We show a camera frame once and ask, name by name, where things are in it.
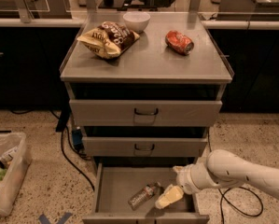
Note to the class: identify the blue power adapter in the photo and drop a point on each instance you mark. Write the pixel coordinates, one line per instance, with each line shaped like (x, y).
(77, 139)

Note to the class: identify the clear plastic bin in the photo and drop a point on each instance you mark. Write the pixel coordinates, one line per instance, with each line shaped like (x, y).
(15, 155)

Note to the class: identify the middle grey drawer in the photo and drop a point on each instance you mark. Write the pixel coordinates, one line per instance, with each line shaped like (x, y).
(144, 147)

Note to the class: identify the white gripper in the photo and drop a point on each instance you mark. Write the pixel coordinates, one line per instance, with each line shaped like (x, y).
(186, 179)

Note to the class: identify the crushed red soda can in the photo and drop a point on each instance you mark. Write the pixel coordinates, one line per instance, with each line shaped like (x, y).
(179, 42)

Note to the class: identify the grey metal drawer cabinet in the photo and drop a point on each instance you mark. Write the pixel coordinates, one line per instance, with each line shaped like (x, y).
(150, 70)

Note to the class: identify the bottom grey drawer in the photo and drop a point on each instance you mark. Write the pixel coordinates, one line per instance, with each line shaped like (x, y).
(116, 185)

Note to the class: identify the grey drawer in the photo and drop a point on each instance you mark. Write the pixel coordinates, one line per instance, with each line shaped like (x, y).
(144, 147)
(145, 113)
(116, 185)

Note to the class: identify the clear plastic water bottle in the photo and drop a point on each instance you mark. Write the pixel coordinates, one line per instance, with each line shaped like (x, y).
(143, 195)

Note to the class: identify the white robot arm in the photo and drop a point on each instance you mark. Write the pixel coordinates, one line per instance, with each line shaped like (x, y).
(221, 169)

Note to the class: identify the yellow brown chip bag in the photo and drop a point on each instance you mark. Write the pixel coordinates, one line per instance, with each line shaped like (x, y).
(109, 40)

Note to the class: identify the white bowl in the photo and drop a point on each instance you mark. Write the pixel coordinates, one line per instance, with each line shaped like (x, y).
(136, 20)

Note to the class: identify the top grey drawer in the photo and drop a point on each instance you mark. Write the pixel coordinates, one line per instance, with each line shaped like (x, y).
(145, 113)

